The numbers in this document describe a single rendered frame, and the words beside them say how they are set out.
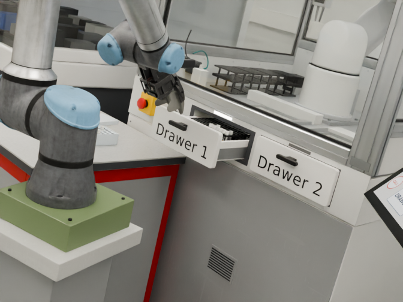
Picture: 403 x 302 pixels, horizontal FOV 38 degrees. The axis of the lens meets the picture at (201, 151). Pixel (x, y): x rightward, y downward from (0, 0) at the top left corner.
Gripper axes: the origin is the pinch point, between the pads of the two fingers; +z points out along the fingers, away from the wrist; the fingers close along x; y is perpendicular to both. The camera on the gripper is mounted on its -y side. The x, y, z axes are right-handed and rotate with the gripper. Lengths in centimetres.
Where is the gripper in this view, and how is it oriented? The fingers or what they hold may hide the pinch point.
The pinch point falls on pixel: (177, 106)
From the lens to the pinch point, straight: 175.3
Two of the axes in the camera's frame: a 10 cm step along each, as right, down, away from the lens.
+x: 6.8, 3.5, -6.4
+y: -7.0, 5.7, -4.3
